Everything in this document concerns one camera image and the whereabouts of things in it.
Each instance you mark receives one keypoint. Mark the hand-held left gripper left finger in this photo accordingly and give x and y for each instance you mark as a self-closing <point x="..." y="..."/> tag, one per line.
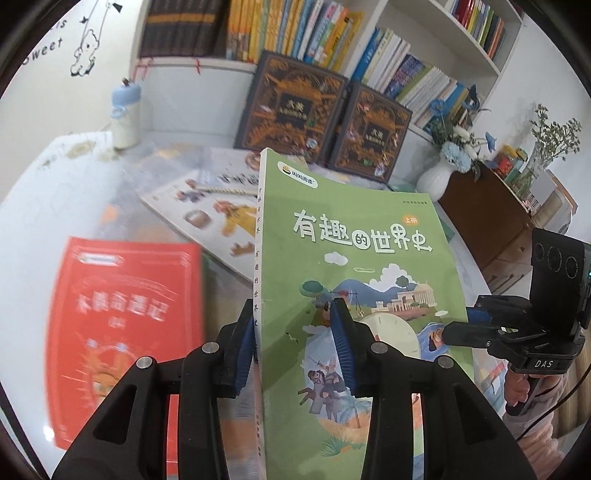
<point x="244" y="355"/>

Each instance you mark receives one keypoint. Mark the white bottle with blue lid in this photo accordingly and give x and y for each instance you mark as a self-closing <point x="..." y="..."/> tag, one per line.
<point x="125" y="120"/>

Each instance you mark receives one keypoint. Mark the set of dark hardcover volumes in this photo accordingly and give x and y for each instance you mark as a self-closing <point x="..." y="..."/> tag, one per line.
<point x="184" y="27"/>

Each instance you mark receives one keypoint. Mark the colourful small box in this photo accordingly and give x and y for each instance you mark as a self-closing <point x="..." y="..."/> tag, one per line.
<point x="508" y="164"/>

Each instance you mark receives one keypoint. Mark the row of yellow spines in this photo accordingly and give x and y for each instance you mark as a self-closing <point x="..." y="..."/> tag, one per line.
<point x="286" y="27"/>

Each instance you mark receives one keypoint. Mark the white appliance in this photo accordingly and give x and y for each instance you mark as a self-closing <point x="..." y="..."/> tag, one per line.
<point x="551" y="203"/>

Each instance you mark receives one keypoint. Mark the white ribbed vase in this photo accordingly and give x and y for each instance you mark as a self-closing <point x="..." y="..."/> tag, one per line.
<point x="434" y="182"/>

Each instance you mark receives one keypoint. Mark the yellow robed figure book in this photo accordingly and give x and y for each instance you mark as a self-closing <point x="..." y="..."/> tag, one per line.
<point x="203" y="221"/>

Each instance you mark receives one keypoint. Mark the row of white blue spines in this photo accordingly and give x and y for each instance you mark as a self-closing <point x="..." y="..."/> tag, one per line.
<point x="415" y="83"/>

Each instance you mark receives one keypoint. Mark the white calligraphy title book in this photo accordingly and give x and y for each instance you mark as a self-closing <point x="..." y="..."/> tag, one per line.
<point x="231" y="177"/>

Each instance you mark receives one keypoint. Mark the green illustrated book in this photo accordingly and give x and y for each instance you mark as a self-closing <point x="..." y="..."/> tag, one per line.
<point x="369" y="258"/>

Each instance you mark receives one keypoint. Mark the glass vase with dried sprigs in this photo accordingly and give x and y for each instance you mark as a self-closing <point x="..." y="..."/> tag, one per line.
<point x="549" y="152"/>

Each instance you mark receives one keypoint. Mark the row of red green spines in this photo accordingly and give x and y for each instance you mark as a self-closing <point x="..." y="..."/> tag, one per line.
<point x="480" y="25"/>

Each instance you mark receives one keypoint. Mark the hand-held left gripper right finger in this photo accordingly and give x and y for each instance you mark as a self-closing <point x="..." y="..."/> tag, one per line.
<point x="342" y="350"/>

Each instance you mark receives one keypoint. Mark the person's right hand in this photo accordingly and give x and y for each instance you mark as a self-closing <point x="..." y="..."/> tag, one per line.
<point x="513" y="387"/>

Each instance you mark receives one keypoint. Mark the bear wall sticker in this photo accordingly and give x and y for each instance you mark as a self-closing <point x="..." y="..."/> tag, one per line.
<point x="87" y="50"/>

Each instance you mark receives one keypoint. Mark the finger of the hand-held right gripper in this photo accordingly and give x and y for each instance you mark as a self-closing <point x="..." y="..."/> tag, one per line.
<point x="471" y="337"/>
<point x="498" y="309"/>

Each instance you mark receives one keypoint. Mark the black lettering wall sticker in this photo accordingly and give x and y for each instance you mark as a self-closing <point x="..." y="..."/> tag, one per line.
<point x="44" y="48"/>

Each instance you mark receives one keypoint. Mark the white bookshelf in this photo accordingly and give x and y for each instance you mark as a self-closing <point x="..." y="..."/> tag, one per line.
<point x="175" y="62"/>

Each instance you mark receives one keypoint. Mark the person's right forearm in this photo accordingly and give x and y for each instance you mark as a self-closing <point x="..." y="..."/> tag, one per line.
<point x="554" y="415"/>

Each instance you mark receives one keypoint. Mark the red cover book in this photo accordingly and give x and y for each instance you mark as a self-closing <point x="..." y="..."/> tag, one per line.
<point x="124" y="323"/>

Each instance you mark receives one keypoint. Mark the blue and white flowers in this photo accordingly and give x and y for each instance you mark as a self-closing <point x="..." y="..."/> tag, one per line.
<point x="457" y="147"/>

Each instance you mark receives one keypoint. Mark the brown wooden cabinet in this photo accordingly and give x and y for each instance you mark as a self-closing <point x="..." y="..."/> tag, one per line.
<point x="485" y="221"/>

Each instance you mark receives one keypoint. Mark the dark ornate encyclopedia book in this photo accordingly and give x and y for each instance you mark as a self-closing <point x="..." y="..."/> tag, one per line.
<point x="291" y="106"/>
<point x="369" y="134"/>

